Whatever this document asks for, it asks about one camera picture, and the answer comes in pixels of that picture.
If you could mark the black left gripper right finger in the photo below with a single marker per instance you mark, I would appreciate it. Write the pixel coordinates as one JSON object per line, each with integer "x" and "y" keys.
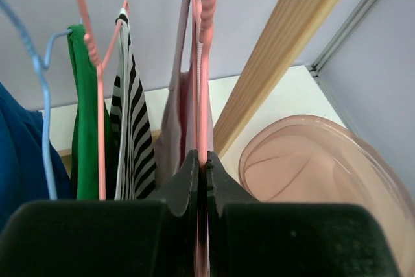
{"x": 222, "y": 189}

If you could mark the pink translucent plastic basin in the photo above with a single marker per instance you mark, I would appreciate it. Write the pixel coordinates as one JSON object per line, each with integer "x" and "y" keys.
{"x": 309, "y": 159}

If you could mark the pink wire hanger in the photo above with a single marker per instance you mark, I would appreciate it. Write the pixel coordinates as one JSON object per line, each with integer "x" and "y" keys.
{"x": 203, "y": 15}

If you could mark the aluminium frame post right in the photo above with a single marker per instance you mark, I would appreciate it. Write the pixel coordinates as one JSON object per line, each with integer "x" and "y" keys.
{"x": 352, "y": 21}

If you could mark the wooden clothes rack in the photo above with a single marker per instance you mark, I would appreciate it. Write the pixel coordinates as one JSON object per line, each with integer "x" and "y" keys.
{"x": 289, "y": 28}

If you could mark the light blue wire hanger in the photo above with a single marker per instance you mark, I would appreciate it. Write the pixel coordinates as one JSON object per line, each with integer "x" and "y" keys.
{"x": 40, "y": 65}

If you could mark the blue tank top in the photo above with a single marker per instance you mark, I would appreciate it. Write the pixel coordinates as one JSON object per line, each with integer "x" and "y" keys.
{"x": 22, "y": 170}

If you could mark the black white striped tank top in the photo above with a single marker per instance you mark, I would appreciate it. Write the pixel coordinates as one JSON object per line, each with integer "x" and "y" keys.
{"x": 136, "y": 172}

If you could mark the pale pink tank top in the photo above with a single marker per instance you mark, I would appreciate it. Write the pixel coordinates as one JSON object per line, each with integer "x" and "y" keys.
{"x": 179, "y": 132}

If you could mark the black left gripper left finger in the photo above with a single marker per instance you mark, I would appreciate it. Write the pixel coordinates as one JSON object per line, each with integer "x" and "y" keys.
{"x": 180, "y": 193}

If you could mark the green tank top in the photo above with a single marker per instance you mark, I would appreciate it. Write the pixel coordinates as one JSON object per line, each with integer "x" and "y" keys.
{"x": 85, "y": 162}

